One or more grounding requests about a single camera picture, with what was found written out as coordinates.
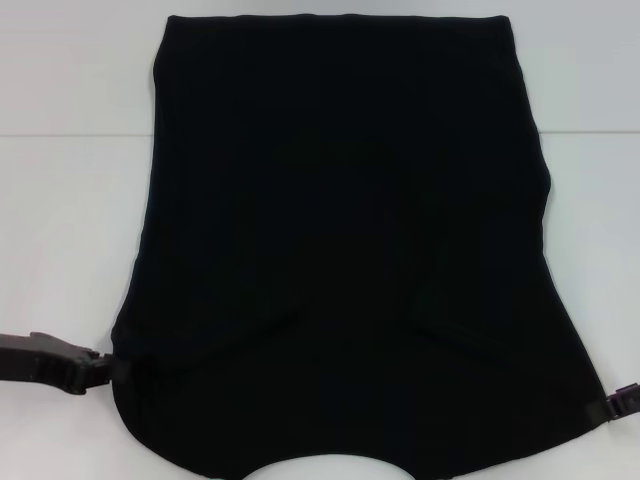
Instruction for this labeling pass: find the black shirt with FREE print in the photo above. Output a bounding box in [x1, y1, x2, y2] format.
[110, 13, 609, 480]

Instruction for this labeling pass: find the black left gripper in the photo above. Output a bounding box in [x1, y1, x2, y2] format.
[0, 331, 132, 397]

